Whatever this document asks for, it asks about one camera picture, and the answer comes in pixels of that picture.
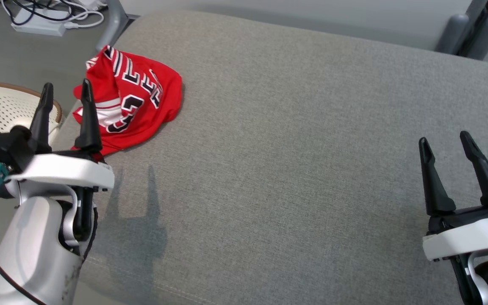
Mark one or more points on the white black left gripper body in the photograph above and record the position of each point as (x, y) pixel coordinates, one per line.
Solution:
(66, 171)

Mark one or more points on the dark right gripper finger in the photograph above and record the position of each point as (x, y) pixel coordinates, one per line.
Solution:
(485, 178)
(435, 190)

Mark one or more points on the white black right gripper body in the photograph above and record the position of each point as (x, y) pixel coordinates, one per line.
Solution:
(468, 239)

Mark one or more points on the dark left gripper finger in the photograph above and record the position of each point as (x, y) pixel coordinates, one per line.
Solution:
(42, 127)
(88, 127)

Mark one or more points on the red basketball jersey white sleeves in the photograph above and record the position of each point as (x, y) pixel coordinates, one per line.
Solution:
(167, 110)

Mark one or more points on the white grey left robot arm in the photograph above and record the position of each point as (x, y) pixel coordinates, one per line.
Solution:
(32, 254)

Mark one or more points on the grey metal furniture leg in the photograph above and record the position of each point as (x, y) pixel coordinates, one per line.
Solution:
(115, 21)

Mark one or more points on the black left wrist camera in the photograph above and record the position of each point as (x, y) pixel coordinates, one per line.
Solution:
(2, 148)

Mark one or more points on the grey vertical partition frame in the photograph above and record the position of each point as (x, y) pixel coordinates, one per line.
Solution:
(479, 6)

